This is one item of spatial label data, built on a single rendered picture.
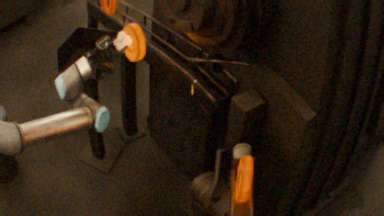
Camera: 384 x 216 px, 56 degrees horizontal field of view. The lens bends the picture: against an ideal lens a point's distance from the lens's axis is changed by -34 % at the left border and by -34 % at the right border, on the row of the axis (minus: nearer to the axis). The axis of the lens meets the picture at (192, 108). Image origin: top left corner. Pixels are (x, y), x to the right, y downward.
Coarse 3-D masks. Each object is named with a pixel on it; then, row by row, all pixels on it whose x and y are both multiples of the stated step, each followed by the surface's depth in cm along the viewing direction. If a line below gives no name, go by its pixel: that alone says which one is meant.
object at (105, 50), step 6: (108, 36) 172; (96, 42) 172; (102, 42) 171; (108, 42) 171; (96, 48) 170; (102, 48) 170; (108, 48) 171; (114, 48) 173; (90, 54) 169; (96, 54) 170; (102, 54) 171; (108, 54) 173; (114, 54) 174; (90, 60) 169; (96, 60) 172; (102, 60) 174; (108, 60) 173; (90, 66) 169
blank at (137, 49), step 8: (136, 24) 176; (128, 32) 177; (136, 32) 173; (136, 40) 173; (144, 40) 174; (128, 48) 182; (136, 48) 175; (144, 48) 175; (128, 56) 183; (136, 56) 177; (144, 56) 179
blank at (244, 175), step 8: (240, 160) 152; (248, 160) 146; (240, 168) 150; (248, 168) 144; (240, 176) 153; (248, 176) 143; (240, 184) 144; (248, 184) 142; (240, 192) 143; (248, 192) 143; (240, 200) 146
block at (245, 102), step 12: (240, 96) 164; (252, 96) 164; (240, 108) 161; (252, 108) 161; (264, 108) 164; (228, 120) 170; (240, 120) 163; (252, 120) 164; (228, 132) 172; (240, 132) 165; (252, 132) 168; (228, 144) 175; (252, 144) 173
